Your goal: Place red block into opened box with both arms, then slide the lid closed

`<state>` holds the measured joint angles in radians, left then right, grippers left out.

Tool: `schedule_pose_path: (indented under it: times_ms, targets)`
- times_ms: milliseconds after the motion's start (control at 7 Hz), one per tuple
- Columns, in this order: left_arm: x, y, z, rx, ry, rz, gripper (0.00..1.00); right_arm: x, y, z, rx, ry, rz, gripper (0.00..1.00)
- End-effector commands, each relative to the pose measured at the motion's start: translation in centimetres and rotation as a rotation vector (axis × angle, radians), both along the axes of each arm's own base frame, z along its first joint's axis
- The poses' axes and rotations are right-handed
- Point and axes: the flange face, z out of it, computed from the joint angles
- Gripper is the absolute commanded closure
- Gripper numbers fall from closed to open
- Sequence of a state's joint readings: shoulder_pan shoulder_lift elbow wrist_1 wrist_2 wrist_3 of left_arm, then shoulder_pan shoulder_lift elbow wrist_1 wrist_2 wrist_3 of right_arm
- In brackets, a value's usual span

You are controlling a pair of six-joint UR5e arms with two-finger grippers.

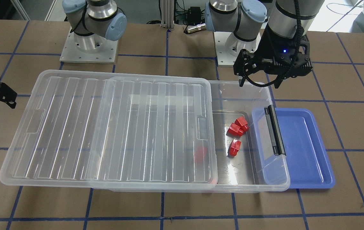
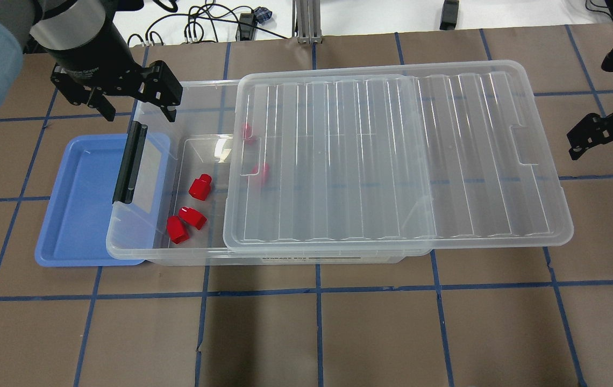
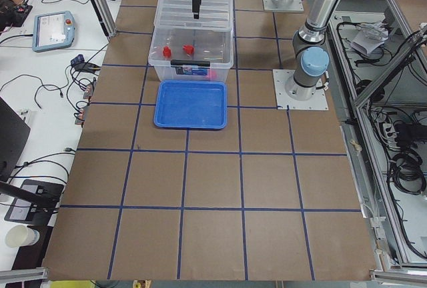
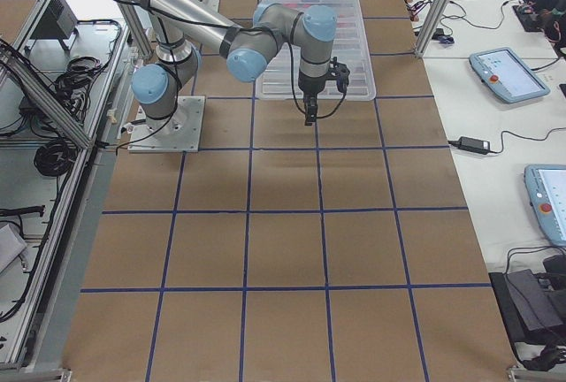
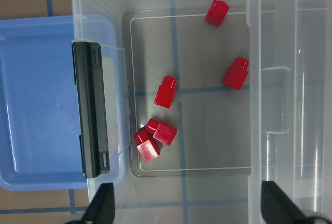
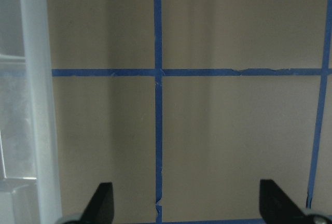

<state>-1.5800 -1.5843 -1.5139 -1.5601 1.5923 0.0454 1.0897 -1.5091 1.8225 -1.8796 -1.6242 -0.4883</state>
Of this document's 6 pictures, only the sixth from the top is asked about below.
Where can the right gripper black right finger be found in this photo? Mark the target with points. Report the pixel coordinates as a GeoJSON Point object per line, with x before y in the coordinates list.
{"type": "Point", "coordinates": [276, 207]}

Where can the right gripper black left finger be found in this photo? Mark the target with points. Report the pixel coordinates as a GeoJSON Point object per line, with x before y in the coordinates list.
{"type": "Point", "coordinates": [100, 208]}

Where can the clear plastic storage box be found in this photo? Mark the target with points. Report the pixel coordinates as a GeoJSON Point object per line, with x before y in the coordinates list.
{"type": "Point", "coordinates": [30, 189]}

